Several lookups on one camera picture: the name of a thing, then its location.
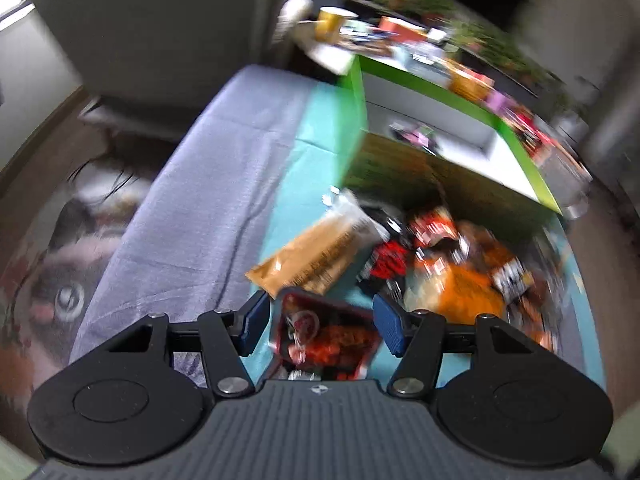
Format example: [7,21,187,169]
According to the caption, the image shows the yellow cup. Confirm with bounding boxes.
[314,6,359,43]

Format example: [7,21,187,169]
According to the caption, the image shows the clutter of small table goods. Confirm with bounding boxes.
[340,15,558,156]

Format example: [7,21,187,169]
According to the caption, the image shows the red black snack packet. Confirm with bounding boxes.
[270,287,383,383]

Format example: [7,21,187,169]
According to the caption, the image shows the grey chair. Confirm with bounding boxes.
[79,95,193,142]

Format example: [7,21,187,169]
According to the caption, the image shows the purple cloth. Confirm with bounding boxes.
[70,65,321,386]

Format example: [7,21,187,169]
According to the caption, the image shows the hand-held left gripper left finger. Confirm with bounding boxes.
[102,290,273,398]

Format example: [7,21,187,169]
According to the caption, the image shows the green cardboard box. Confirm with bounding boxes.
[337,52,563,216]

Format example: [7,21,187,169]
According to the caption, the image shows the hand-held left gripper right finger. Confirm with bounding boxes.
[372,294,543,400]

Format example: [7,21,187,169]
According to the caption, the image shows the orange tan snack packet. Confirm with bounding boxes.
[245,190,391,296]

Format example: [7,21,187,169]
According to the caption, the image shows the teal cloth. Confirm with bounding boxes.
[255,80,591,396]

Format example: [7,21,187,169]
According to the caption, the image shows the cat printed rug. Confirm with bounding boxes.
[0,155,168,366]

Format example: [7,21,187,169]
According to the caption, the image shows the pile of assorted snack packets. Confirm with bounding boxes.
[357,200,566,353]

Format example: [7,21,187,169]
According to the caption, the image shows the clear glass pitcher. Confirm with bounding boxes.
[537,147,596,221]

